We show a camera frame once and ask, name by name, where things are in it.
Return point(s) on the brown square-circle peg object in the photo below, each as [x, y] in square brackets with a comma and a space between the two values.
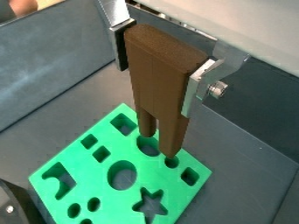
[160, 62]

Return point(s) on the black round base with screw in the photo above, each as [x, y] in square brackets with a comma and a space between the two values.
[17, 209]

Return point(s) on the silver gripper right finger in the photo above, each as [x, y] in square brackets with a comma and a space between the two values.
[204, 81]

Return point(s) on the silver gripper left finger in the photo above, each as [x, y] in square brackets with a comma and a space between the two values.
[118, 21]

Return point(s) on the green shape-sorting board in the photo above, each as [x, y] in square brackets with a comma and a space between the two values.
[111, 178]

